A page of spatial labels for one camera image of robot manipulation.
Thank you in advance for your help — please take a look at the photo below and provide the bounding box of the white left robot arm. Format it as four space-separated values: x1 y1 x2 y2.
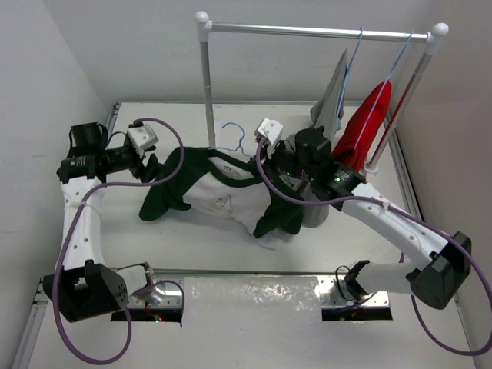
57 122 158 322

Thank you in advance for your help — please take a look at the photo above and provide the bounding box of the light blue hanger with grey shirt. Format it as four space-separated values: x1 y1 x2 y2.
336 27 364 120

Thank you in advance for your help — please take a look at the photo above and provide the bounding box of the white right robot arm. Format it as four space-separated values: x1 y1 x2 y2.
256 123 471 310

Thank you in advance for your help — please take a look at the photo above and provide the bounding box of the white metal clothes rack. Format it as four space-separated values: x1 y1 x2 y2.
194 11 449 174

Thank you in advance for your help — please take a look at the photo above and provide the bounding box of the shiny metal base plate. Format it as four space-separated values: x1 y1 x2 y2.
151 274 390 313

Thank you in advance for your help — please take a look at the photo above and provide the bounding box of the aluminium table frame rail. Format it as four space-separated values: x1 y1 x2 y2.
13 122 126 368

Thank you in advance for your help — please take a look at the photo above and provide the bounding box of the green and white t shirt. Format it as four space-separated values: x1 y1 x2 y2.
139 147 304 238

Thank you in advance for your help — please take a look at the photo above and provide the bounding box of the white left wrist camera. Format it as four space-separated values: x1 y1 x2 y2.
127 123 158 158

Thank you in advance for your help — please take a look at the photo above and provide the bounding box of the red t shirt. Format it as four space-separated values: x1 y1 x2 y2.
332 81 393 171

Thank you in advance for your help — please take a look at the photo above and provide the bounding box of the grey t shirt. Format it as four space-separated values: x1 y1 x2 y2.
281 49 348 228

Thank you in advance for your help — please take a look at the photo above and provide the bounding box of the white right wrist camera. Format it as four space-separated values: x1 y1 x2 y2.
254 118 284 147

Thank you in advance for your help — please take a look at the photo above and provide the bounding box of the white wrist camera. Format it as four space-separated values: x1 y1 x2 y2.
127 123 158 158
254 118 284 147

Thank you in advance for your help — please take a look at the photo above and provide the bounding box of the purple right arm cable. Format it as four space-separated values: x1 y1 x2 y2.
254 138 492 357

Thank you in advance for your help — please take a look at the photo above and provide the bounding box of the light blue hanger with red shirt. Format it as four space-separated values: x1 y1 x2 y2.
354 30 414 151

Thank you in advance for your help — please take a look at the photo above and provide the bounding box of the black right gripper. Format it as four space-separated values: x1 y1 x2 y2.
249 136 315 182

